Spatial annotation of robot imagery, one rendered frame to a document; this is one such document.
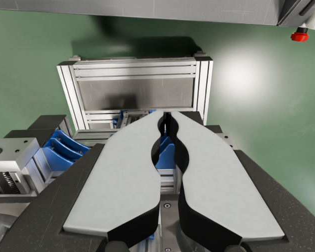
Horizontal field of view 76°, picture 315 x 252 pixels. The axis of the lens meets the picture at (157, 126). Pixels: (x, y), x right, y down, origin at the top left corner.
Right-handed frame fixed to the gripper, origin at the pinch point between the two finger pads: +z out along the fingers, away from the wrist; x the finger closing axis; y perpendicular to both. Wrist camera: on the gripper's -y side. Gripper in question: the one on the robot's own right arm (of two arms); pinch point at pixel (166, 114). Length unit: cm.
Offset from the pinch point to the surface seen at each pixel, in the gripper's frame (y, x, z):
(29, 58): 32, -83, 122
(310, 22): -3.9, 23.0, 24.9
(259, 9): -5.1, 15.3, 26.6
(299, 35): 0, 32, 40
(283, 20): -3.9, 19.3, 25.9
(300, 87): 42, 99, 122
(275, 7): -5.6, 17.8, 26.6
